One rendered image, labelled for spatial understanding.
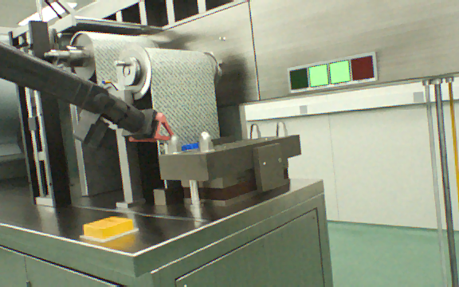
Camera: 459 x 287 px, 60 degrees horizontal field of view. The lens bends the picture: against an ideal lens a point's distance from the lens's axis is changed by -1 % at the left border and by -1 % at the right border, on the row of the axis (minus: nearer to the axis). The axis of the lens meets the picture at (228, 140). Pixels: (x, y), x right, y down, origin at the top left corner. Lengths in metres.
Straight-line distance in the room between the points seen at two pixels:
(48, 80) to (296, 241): 0.69
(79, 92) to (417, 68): 0.74
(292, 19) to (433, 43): 0.37
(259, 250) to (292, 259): 0.15
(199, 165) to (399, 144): 2.74
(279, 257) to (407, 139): 2.58
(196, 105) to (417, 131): 2.53
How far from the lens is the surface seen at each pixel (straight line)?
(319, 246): 1.17
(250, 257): 0.91
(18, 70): 0.76
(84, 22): 1.33
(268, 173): 1.02
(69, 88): 0.83
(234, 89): 1.27
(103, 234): 0.80
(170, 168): 0.96
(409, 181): 3.53
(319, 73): 1.10
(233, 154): 0.94
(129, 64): 1.07
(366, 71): 1.05
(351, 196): 3.73
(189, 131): 1.11
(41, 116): 1.26
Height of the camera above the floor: 1.10
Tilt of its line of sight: 3 degrees down
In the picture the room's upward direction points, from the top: 6 degrees counter-clockwise
